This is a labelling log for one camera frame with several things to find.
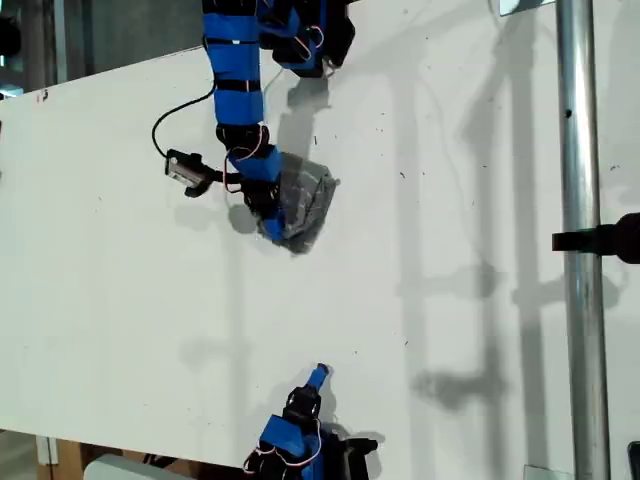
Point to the grey textured towel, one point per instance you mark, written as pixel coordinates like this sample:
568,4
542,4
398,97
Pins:
307,200

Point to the black clamp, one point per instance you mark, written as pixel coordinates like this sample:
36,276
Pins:
600,240

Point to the short black camera stalk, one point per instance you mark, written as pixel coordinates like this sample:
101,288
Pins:
212,177

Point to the black camera box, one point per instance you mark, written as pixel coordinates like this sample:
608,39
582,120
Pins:
182,167
357,460

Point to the steel post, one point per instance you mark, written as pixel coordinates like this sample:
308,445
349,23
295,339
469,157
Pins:
582,150

